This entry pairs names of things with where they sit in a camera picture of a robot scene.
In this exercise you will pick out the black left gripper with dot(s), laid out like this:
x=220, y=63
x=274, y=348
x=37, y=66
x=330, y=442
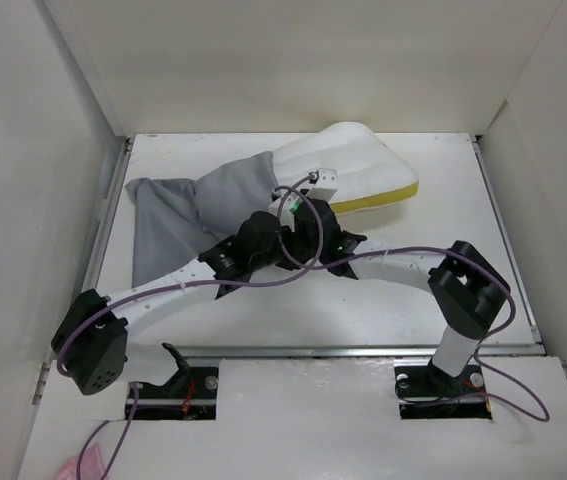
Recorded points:
x=288, y=264

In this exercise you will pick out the white pillow yellow edge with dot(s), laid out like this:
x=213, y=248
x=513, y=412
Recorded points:
x=369, y=174

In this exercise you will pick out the grey pillowcase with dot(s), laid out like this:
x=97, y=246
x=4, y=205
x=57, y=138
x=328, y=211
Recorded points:
x=177, y=219

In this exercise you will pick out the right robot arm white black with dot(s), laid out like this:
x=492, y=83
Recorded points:
x=466, y=288

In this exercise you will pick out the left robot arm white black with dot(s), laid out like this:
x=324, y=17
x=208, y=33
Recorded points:
x=94, y=342

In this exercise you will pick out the pink bubble wrap piece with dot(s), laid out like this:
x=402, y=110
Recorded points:
x=89, y=466

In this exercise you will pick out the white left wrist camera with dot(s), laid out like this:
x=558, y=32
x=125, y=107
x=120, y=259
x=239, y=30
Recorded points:
x=284, y=210

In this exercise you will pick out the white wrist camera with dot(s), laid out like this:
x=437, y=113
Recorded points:
x=284, y=210
x=323, y=184

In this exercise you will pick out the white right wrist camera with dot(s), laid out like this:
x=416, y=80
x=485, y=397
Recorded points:
x=323, y=184

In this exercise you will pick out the aluminium front rail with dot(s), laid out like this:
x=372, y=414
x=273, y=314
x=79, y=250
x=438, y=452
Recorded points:
x=244, y=352

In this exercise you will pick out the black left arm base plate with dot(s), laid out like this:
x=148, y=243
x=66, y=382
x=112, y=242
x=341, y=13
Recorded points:
x=183, y=387

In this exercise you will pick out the aluminium left rail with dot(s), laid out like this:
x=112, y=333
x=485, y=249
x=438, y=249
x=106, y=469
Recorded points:
x=108, y=193

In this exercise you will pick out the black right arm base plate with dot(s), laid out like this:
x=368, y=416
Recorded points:
x=425, y=393

